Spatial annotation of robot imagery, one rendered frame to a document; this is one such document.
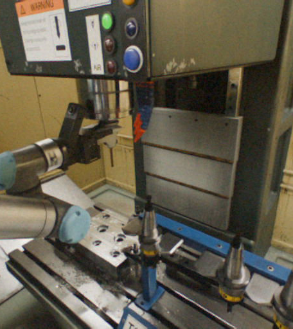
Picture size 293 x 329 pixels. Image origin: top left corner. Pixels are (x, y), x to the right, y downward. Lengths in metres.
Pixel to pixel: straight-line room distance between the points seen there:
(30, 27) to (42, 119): 1.25
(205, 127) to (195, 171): 0.21
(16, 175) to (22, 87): 1.19
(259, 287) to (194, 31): 0.49
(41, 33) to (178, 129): 0.72
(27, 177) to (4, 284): 0.96
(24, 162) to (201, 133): 0.72
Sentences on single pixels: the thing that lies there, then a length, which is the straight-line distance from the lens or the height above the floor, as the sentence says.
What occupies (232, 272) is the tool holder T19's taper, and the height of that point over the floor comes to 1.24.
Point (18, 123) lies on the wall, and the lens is 1.77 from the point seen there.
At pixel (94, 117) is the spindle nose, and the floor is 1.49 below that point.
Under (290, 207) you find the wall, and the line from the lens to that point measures 1.55.
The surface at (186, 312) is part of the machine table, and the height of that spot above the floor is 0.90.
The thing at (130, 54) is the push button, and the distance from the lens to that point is 0.41.
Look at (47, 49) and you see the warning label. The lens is 0.59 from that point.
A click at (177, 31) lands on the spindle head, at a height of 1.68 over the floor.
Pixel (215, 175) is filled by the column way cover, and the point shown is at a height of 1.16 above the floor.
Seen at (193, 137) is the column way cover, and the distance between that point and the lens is 1.13.
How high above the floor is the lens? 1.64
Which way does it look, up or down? 23 degrees down
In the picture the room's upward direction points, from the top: 2 degrees counter-clockwise
